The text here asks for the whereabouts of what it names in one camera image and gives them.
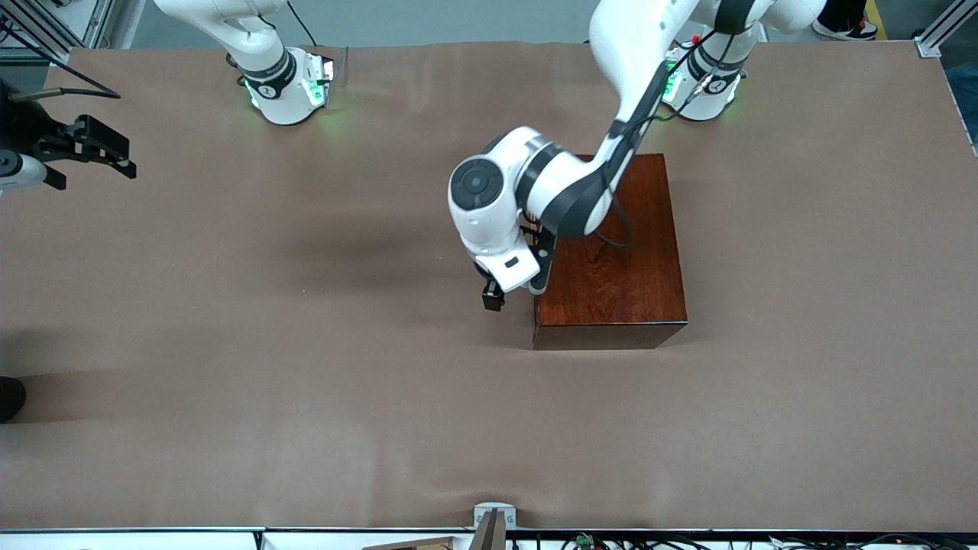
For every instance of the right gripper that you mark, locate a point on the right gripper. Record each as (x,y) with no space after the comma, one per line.
(30,126)

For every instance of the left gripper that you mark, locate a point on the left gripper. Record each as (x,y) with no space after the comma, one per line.
(491,292)

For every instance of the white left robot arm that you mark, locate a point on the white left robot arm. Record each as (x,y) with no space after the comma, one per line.
(634,38)

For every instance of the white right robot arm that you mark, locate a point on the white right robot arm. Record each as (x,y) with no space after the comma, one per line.
(283,103)

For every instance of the dark brown wooden cabinet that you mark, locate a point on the dark brown wooden cabinet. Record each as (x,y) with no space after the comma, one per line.
(634,290)

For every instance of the brown table cloth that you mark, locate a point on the brown table cloth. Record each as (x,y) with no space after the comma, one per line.
(306,420)

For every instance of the black round knob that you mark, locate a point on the black round knob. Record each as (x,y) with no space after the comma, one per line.
(9,399)

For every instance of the tan board piece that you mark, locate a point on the tan board piece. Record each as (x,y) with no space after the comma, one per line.
(420,545)

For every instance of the black shoe with orange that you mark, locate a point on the black shoe with orange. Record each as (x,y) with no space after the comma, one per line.
(840,27)

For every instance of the aluminium profile beam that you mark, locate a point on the aluminium profile beam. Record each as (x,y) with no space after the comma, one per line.
(940,30)

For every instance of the aluminium frame with dark bars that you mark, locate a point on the aluminium frame with dark bars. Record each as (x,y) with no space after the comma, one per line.
(95,19)

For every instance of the grey metal camera bracket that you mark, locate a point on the grey metal camera bracket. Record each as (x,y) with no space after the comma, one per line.
(494,519)

